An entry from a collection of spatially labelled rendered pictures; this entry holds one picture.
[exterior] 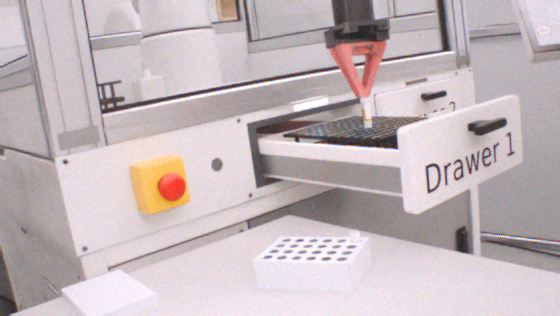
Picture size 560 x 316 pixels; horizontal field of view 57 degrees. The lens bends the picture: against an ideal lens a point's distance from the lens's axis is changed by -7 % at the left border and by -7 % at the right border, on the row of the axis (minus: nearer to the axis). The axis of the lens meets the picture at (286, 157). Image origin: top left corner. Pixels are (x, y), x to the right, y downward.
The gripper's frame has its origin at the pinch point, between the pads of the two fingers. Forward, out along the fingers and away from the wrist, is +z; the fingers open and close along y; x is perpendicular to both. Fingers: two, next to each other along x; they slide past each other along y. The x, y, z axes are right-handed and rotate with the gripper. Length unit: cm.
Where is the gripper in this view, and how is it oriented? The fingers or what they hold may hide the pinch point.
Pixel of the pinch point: (362, 91)
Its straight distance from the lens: 75.9
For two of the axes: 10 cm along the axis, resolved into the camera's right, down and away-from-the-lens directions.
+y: 2.0, 1.0, -9.8
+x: 9.7, -1.4, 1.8
